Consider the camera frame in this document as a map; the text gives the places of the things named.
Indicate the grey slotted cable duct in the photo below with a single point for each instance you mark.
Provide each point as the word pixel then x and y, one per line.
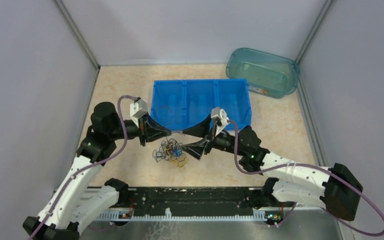
pixel 121 216

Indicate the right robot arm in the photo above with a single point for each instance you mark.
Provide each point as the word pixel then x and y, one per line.
pixel 334 189

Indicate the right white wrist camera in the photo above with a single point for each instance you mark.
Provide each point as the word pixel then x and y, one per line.
pixel 219 116

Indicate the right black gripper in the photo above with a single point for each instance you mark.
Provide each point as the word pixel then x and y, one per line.
pixel 201 129

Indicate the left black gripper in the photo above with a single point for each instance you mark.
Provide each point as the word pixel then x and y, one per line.
pixel 156 132

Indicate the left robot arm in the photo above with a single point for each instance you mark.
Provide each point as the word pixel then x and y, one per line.
pixel 64 217

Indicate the teal translucent plastic tub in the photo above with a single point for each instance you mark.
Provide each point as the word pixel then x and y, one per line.
pixel 266 73

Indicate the blue divided plastic bin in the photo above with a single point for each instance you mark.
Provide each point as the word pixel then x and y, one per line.
pixel 181 104

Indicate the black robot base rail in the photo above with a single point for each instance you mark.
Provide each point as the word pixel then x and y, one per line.
pixel 197 201

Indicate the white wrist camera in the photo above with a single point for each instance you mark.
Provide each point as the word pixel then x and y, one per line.
pixel 219 116
pixel 138 109

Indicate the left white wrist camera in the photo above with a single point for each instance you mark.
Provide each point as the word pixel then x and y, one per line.
pixel 138 109

